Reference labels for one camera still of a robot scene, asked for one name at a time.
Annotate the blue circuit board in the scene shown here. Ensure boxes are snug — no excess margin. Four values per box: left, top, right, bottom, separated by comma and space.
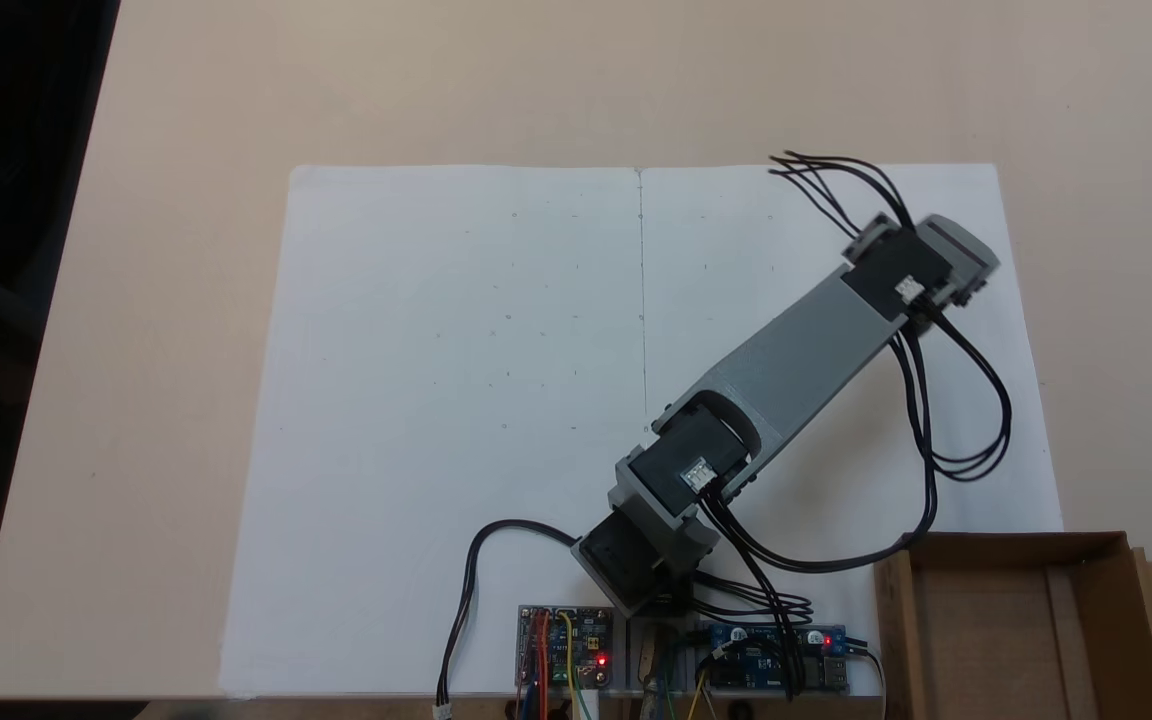
698, 622, 852, 693

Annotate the brown cardboard box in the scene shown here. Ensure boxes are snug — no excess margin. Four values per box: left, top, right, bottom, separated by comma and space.
871, 531, 1152, 720

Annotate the black cable with white plug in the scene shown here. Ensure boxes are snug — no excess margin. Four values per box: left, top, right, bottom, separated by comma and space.
435, 519, 617, 719

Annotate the circuit board with coloured wires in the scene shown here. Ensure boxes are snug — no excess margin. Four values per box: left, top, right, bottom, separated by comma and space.
516, 604, 618, 693

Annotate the black base cable bundle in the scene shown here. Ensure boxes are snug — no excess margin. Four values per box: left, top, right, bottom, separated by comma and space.
688, 500, 819, 696

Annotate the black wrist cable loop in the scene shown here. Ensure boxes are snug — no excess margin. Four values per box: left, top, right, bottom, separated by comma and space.
768, 151, 915, 239

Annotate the black elbow cable loop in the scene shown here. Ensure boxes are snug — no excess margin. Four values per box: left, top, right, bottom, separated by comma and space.
701, 298, 1014, 574

